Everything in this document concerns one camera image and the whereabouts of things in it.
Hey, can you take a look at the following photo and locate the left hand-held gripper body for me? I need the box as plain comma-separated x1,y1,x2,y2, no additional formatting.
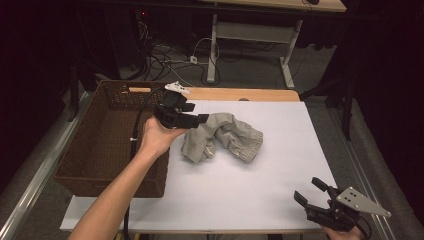
153,81,192,130

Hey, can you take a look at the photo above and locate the white metal desk frame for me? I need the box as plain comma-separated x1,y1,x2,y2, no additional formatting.
206,13,304,90

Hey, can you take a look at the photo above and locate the aluminium floor rail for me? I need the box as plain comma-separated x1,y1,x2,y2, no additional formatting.
0,91,92,240

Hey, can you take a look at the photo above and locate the brown wicker basket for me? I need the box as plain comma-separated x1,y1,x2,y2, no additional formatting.
54,79,177,198

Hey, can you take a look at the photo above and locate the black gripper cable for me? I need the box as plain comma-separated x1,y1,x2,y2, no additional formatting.
122,87,166,240
354,215,373,240

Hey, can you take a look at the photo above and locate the light wooden desk top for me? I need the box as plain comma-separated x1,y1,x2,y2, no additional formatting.
199,0,348,14

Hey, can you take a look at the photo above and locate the white cable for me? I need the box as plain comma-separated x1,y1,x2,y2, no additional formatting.
192,37,221,68

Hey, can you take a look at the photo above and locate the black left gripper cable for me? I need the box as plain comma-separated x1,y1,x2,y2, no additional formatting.
122,87,166,240

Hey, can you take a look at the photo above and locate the white table mat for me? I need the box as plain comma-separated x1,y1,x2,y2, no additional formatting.
59,99,338,232

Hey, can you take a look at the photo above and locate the black computer tower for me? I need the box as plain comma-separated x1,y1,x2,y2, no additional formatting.
103,6,148,72

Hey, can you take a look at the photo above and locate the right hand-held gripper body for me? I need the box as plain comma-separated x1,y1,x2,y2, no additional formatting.
304,186,393,233

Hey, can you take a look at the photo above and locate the person's right hand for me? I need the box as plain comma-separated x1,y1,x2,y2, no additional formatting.
321,225,365,240

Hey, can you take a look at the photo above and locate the person's left hand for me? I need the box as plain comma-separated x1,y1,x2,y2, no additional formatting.
138,115,190,160

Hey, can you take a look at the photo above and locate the black metal stand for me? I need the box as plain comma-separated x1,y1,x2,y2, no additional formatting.
299,63,355,142

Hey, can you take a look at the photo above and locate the bundle of black cables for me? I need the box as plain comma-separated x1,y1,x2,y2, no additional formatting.
141,39,222,87

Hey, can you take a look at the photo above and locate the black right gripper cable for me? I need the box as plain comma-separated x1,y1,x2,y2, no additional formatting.
354,215,373,240

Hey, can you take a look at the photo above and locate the thin black stand leg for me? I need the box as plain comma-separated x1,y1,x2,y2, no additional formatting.
67,63,82,123

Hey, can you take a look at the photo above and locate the grey cloth garment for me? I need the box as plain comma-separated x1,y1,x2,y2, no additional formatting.
180,112,264,164

